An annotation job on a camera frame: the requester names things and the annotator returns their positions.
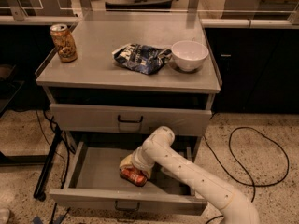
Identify white bowl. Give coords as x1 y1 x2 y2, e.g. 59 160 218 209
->
171 40 209 72

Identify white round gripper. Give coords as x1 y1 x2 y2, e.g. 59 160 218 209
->
119 147 155 179

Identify gold patterned drink can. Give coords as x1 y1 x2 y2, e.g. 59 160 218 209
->
50 23 78 63

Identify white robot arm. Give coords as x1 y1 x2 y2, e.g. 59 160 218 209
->
119 126 260 224

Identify black table leg frame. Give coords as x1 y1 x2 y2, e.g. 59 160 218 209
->
0 130 62 202

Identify open grey middle drawer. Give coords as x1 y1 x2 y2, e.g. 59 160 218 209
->
50 143 207 216

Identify blue chip bag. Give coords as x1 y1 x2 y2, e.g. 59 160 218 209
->
112 43 172 75

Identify grey top drawer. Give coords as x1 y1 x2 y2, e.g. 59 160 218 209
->
50 104 211 136

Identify white horizontal rail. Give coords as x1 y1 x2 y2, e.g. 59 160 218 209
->
201 19 299 30

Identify black floor cable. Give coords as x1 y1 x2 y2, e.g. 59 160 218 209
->
203 126 291 224

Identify grey drawer cabinet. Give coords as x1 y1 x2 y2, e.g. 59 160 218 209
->
35 10 222 217

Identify red coke can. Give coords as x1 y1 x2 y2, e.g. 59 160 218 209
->
120 167 147 187

